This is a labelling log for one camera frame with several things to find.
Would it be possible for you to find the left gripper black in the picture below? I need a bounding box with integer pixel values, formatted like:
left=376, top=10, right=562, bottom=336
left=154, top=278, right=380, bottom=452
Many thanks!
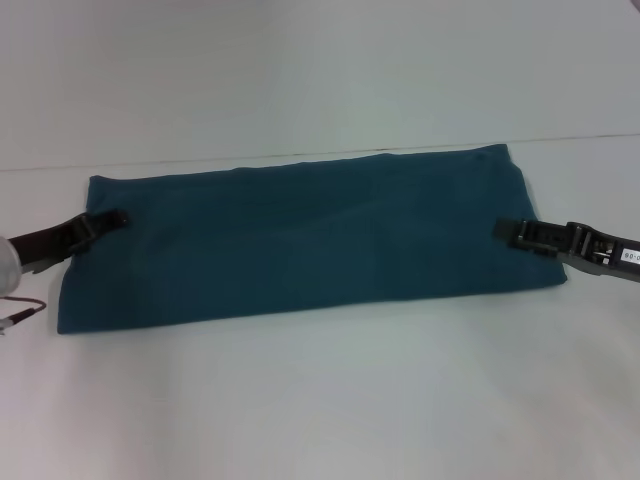
left=8, top=209, right=131, bottom=276

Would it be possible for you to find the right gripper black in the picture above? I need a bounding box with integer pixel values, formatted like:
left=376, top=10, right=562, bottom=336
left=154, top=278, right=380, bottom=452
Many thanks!
left=493, top=217, right=640, bottom=282

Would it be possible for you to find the teal t-shirt with FREE! print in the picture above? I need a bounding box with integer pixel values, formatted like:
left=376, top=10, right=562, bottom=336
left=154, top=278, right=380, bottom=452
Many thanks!
left=55, top=143, right=569, bottom=337

